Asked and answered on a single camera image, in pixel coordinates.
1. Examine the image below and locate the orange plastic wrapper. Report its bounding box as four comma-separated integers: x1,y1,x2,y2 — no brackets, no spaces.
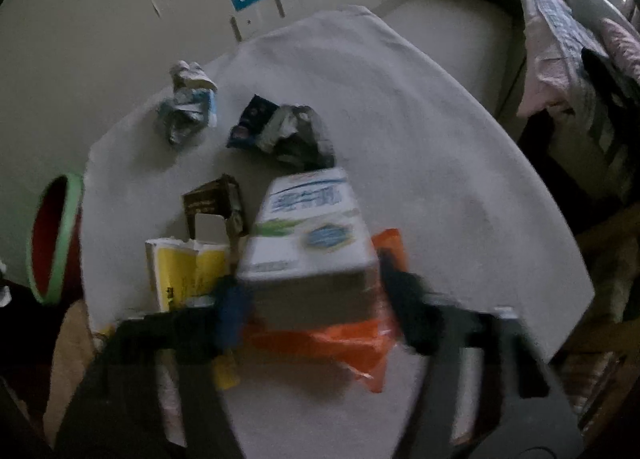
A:
243,254,399,393

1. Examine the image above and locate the white blue milk carton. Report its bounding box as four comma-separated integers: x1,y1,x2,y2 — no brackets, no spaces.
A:
236,168,378,331

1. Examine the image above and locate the green red trash bin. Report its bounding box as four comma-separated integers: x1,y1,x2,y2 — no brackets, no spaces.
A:
26,173,84,304

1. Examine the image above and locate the yellow paper box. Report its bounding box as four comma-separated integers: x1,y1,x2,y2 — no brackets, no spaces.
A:
144,236,241,391

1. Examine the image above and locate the crumpled grey blue wrapper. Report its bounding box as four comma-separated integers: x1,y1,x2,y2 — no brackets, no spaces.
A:
156,60,217,149

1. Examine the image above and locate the pink plaid bedding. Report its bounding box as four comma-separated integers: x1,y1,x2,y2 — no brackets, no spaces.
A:
516,0,639,146

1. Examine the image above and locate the dark blue snack bag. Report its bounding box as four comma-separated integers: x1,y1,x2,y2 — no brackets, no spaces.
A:
227,95,335,172

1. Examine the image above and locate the white cloth mat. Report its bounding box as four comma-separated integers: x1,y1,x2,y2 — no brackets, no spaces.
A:
80,6,592,458

